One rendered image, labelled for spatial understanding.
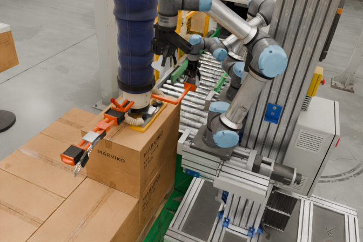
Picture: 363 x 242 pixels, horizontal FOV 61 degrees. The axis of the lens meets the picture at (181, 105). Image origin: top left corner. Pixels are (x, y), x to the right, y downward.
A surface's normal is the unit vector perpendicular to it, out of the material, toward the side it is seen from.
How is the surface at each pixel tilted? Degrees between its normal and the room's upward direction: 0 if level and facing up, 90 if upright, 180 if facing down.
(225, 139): 97
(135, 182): 90
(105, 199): 0
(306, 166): 90
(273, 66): 83
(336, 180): 0
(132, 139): 0
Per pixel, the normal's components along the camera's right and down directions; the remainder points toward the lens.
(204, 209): 0.07, -0.82
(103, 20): -0.40, 0.49
